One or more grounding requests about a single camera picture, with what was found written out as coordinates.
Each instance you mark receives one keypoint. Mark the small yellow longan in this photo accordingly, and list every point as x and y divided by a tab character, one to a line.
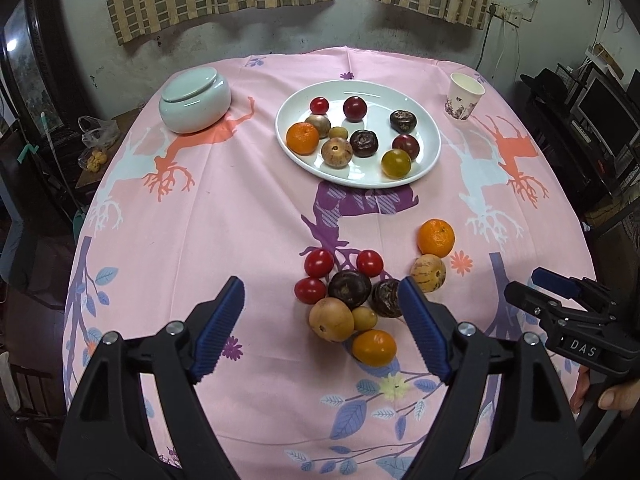
364	319

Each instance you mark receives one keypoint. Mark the small red cherry tomato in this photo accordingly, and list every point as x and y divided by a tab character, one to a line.
319	105

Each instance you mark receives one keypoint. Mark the pink patterned tablecloth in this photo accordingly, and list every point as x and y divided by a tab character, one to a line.
174	217

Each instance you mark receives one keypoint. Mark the dark mangosteen on plate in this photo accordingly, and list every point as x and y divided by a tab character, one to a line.
403	121

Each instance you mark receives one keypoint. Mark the dark mangosteen plate centre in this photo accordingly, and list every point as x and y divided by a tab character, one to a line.
364	143

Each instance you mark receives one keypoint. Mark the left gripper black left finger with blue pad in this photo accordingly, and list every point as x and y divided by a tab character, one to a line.
107	434

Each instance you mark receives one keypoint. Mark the dark red plum on plate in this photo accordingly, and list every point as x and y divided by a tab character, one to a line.
355	108

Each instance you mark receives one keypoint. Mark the floral paper cup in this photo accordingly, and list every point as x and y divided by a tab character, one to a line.
463	96

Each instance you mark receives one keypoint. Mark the pale green lidded jar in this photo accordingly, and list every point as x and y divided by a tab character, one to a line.
194	100

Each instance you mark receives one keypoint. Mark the tan striped melon fruit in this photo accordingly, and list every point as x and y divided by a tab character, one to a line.
429	273

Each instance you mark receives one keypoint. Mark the orange mandarin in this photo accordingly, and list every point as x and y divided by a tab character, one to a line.
302	138
435	237

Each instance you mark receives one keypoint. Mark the large red tomato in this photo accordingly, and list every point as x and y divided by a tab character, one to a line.
310	290

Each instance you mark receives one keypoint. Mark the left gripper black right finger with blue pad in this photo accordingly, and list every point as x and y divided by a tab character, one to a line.
533	435

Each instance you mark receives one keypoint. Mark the dark purple mangosteen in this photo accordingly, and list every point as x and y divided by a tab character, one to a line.
384	299

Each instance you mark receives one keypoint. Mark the brown speckled fruit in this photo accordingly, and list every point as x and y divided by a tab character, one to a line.
336	153

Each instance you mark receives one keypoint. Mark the computer monitor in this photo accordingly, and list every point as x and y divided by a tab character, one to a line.
601	104

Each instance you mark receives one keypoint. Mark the person's right hand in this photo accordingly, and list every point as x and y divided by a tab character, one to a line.
622	398

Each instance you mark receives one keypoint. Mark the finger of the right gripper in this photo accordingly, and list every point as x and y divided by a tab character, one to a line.
568	288
544	308

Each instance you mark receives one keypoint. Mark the yellow green tomato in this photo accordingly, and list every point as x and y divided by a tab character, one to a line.
396	163

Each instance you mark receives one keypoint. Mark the dark red plum right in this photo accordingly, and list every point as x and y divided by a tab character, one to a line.
407	143

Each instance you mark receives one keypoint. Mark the small tan round fruit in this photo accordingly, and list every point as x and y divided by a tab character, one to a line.
338	133

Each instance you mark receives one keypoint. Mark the large tan round fruit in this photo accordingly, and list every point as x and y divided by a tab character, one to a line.
331	320

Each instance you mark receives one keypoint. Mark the tan passion fruit on plate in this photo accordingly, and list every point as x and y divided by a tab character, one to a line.
321	123

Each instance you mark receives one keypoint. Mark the white oval plate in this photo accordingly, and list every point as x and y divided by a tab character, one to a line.
381	101

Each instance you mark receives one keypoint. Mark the orange yellow tomato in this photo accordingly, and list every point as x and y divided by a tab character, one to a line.
374	348

